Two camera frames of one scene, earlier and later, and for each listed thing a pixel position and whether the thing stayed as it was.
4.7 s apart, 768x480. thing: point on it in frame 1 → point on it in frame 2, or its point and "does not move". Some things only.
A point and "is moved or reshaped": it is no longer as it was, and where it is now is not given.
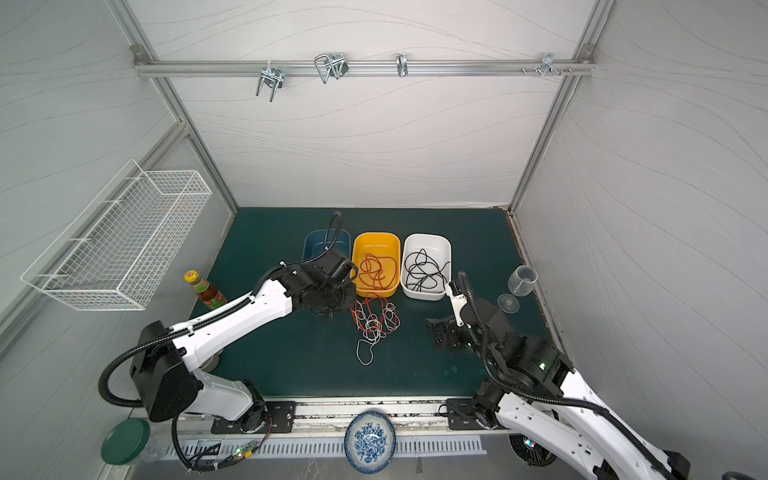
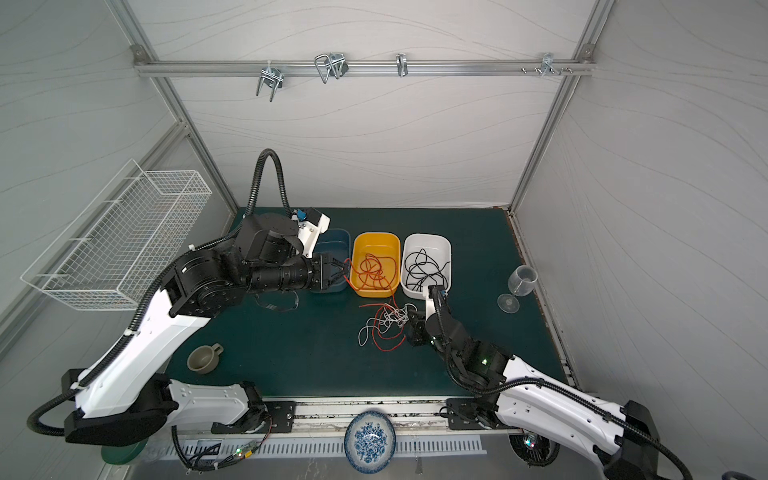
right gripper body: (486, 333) → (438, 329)
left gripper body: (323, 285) does not move
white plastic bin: (425, 266) does not move
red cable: (377, 273) does not move
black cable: (423, 270) does not move
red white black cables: (376, 317) is moved or reshaped
